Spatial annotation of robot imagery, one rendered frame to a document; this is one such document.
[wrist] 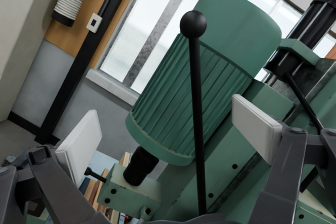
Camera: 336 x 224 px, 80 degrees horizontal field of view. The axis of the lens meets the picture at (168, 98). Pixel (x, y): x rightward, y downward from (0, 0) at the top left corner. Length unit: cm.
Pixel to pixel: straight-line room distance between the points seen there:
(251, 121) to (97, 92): 178
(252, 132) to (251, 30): 22
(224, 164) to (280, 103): 16
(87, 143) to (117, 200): 37
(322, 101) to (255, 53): 15
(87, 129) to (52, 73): 189
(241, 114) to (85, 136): 13
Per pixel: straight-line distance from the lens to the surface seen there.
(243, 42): 35
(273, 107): 43
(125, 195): 52
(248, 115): 17
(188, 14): 26
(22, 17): 180
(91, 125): 18
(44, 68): 209
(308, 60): 48
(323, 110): 44
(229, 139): 42
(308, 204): 40
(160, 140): 38
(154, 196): 54
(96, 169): 77
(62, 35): 197
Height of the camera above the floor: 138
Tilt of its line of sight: 13 degrees down
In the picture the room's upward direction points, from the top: 33 degrees clockwise
